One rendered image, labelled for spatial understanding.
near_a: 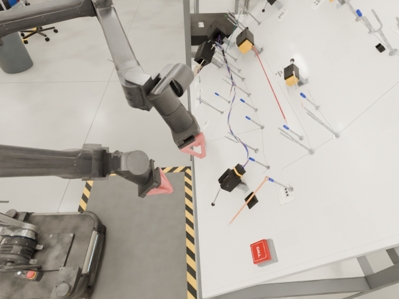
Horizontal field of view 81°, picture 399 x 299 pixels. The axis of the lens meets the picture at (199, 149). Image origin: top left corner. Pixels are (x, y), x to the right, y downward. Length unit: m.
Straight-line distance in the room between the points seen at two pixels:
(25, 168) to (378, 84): 0.73
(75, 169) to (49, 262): 1.27
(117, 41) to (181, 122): 0.28
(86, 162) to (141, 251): 1.37
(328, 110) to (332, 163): 0.15
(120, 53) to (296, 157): 0.54
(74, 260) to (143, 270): 0.44
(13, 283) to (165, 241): 0.90
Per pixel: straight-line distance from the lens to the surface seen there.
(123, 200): 2.07
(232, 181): 0.73
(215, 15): 1.82
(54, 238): 1.81
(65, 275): 1.67
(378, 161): 0.62
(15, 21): 0.94
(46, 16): 0.93
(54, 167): 0.48
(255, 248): 0.68
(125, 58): 0.62
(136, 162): 0.55
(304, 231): 0.64
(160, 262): 1.81
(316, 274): 1.05
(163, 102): 0.51
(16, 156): 0.43
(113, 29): 0.74
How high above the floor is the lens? 1.74
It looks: 49 degrees down
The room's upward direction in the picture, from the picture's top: straight up
